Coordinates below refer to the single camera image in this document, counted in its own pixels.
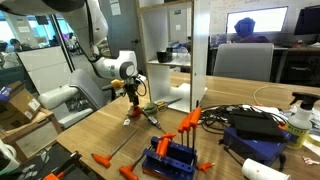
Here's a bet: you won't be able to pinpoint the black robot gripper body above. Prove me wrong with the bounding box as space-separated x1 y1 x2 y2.
111 75 147 96

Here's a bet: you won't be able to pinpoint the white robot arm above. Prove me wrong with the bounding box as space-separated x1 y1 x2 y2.
0 0 139 106

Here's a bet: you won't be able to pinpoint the green plush toy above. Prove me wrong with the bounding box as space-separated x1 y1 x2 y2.
144 102 158 115

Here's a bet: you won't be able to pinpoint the black bowl on shelf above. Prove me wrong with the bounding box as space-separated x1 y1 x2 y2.
157 52 173 63

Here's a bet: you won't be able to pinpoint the clear plastic container on shelf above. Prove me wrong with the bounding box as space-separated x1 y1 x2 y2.
173 47 190 64

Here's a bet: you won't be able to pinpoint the white wooden shelf unit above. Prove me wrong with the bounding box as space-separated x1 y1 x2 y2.
136 0 210 113

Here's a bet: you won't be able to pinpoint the small metal screwdriver tool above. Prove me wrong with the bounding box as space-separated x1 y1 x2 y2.
142 109 162 130

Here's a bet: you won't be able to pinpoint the grey office chair left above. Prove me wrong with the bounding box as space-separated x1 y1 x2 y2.
37 68 118 130

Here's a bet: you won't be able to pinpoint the grey office chair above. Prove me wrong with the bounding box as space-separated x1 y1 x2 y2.
37 68 118 130
213 43 274 82

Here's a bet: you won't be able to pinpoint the blue hex key holder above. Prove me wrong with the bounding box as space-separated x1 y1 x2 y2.
142 136 197 180

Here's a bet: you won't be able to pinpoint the small orange hex key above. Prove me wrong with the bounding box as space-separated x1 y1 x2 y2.
197 162 214 173

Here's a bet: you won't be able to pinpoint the black and orange clamp tool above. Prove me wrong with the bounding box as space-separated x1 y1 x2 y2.
41 151 82 180

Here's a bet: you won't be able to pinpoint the cardboard box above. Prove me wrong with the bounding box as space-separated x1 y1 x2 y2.
0 81 41 130

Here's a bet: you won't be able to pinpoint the wooden side table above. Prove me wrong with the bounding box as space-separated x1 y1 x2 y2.
0 108 62 163

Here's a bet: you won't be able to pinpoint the black device on box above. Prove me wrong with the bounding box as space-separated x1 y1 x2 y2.
231 110 285 142

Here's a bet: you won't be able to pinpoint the grey office chair back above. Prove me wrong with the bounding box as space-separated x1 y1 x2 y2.
213 43 274 82

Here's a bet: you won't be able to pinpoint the person in blue beanie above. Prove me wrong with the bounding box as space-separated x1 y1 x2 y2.
209 16 273 51

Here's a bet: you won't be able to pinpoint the white paper roll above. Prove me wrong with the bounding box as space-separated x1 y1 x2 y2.
242 158 291 180

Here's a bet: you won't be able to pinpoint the blue box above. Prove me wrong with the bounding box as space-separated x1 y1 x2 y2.
222 127 287 166

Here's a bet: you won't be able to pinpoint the computer monitor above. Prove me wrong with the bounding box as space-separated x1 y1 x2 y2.
226 6 288 34

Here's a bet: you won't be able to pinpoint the spray bottle black trigger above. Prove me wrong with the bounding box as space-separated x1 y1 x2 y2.
285 92 320 149

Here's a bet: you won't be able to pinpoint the dark monitor right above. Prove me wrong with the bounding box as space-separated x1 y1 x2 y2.
294 6 320 35

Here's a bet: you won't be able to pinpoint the yellow handled scissors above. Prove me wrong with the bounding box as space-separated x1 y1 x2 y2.
156 98 180 111

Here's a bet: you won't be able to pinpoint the standing orange T-handle keys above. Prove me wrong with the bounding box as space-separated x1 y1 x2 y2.
177 107 202 149

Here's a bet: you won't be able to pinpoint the orange t-handle hex key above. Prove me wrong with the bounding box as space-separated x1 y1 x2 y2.
90 127 139 169
119 154 144 180

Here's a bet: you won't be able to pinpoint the orange T-handle hex key front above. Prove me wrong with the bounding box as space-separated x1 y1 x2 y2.
119 154 144 180

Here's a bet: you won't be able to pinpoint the tangled black cables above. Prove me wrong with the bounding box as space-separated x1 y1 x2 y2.
199 103 288 135

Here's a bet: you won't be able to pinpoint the white cable on table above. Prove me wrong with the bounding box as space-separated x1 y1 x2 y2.
252 84 294 107

